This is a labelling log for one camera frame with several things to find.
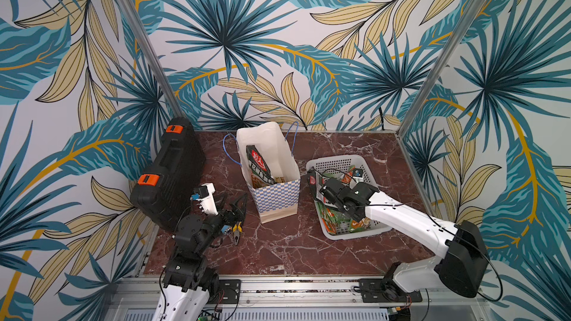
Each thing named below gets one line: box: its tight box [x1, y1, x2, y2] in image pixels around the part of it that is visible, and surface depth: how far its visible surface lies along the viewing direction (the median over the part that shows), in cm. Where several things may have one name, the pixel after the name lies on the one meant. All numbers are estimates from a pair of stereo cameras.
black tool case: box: [130, 116, 206, 232], surface depth 77 cm
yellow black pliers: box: [232, 220, 244, 246], surface depth 87 cm
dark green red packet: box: [246, 144, 276, 188], surface depth 88 cm
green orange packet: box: [316, 201, 352, 235], surface depth 83 cm
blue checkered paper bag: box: [222, 122, 264, 224], surface depth 86 cm
